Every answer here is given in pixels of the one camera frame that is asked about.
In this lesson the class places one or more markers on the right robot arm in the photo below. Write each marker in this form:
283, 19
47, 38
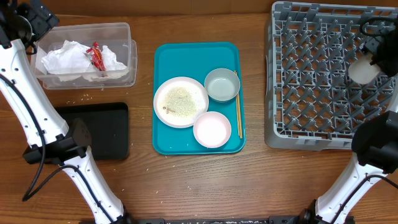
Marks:
374, 144

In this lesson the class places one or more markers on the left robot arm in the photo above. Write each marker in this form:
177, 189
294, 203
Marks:
50, 138

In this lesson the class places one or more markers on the grey bowl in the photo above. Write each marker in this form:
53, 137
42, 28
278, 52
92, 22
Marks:
222, 84

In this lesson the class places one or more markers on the black tray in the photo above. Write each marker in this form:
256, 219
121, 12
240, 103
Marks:
108, 124

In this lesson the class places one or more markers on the wooden chopstick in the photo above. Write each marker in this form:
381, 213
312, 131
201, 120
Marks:
235, 72
238, 113

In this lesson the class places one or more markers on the white napkin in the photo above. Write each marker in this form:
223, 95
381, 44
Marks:
69, 62
114, 69

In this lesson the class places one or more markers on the red sauce packet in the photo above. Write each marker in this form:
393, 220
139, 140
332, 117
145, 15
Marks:
95, 57

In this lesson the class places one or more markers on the white cup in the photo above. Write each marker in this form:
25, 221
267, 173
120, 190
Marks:
362, 72

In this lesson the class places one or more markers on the large white plate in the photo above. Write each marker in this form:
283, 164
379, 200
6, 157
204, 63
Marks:
179, 101

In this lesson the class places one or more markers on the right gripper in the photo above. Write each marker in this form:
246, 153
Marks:
392, 61

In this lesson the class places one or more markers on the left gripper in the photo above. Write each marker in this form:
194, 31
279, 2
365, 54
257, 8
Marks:
41, 26

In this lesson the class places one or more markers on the small pink plate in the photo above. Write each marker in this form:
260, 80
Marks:
212, 129

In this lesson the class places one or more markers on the grey dishwasher rack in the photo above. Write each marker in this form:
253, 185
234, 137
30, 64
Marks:
310, 102

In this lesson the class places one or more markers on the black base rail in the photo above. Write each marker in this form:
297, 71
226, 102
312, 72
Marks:
269, 220

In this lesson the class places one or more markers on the clear plastic bin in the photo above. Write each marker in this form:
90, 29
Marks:
117, 36

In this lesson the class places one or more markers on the teal serving tray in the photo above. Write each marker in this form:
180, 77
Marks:
196, 61

